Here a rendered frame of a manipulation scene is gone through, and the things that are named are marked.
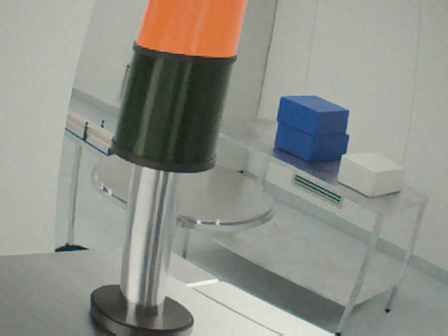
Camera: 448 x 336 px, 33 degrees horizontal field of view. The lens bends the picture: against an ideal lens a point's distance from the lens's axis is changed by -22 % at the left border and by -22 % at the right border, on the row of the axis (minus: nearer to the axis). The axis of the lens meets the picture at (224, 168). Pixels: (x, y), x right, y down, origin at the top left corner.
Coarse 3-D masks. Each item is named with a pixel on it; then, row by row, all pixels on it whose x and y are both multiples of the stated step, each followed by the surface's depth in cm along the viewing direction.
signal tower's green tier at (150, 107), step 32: (160, 64) 39; (192, 64) 39; (224, 64) 40; (128, 96) 40; (160, 96) 39; (192, 96) 40; (224, 96) 41; (128, 128) 41; (160, 128) 40; (192, 128) 40; (160, 160) 40; (192, 160) 41
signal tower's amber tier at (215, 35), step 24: (168, 0) 38; (192, 0) 38; (216, 0) 38; (240, 0) 39; (144, 24) 40; (168, 24) 39; (192, 24) 38; (216, 24) 39; (240, 24) 40; (168, 48) 39; (192, 48) 39; (216, 48) 39
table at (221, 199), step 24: (96, 168) 443; (120, 168) 452; (216, 168) 483; (120, 192) 418; (192, 192) 440; (216, 192) 447; (240, 192) 453; (264, 192) 460; (192, 216) 409; (216, 216) 415; (240, 216) 421; (264, 216) 433
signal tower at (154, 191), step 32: (128, 160) 41; (160, 192) 42; (128, 224) 43; (160, 224) 42; (128, 256) 43; (160, 256) 43; (128, 288) 44; (160, 288) 44; (128, 320) 43; (160, 320) 44; (192, 320) 45
